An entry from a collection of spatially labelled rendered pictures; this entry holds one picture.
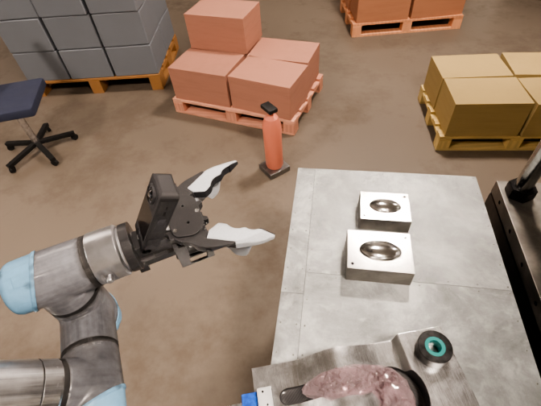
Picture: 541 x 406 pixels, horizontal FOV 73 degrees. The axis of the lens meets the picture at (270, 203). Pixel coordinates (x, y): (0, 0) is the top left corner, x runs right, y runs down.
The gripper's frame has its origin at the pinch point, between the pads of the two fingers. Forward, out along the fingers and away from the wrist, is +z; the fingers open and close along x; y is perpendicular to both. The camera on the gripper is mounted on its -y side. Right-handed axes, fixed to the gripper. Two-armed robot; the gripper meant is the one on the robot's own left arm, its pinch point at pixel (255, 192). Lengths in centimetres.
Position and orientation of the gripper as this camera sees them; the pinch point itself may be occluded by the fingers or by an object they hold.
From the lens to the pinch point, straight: 54.7
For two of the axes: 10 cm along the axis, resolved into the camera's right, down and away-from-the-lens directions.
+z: 9.2, -3.4, 2.2
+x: 4.0, 7.5, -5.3
